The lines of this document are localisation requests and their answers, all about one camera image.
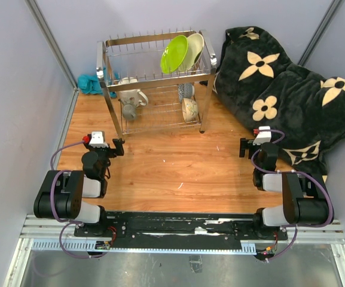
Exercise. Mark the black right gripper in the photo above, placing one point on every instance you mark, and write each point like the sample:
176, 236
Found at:
245, 144

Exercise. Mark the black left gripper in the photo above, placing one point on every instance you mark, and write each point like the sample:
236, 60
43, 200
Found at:
118, 143

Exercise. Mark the small grey cup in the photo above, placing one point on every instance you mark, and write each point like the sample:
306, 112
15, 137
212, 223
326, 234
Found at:
129, 112

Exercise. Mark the green-lined floral mug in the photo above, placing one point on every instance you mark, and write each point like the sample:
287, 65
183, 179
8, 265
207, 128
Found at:
134, 96

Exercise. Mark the cream bowl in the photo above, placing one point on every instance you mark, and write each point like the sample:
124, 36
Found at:
190, 109

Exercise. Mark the steel wire dish rack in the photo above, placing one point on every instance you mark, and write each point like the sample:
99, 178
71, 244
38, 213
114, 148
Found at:
139, 57

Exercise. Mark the blue patterned bowl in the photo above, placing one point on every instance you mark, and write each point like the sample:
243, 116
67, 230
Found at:
185, 90

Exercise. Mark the lime green plate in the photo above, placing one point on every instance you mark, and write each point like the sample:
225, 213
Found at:
174, 54

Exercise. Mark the white plate with black flowers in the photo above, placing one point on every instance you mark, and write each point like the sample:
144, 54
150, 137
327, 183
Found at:
195, 48

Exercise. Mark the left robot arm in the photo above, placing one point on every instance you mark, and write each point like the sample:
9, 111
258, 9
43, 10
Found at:
61, 194

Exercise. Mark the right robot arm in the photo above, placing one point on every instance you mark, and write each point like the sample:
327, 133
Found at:
305, 200

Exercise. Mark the teal cloth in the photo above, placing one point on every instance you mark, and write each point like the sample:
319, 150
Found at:
89, 84

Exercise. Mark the black flower blanket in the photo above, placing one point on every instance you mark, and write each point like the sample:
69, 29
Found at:
261, 86

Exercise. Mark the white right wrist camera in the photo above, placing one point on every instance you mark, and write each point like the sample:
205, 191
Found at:
262, 135

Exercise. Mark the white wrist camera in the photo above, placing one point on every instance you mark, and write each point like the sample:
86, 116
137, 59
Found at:
95, 139
262, 135

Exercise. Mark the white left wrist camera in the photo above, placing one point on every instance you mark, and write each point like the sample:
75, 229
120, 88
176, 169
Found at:
95, 139

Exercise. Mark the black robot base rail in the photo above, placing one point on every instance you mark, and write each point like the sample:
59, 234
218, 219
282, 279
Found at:
174, 231

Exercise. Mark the aluminium corner post right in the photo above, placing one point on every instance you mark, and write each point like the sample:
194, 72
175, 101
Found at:
326, 20

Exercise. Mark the aluminium corner post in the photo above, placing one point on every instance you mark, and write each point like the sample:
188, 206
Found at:
51, 41
326, 20

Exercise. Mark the aluminium corner post left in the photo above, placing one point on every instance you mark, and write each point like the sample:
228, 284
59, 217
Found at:
51, 41

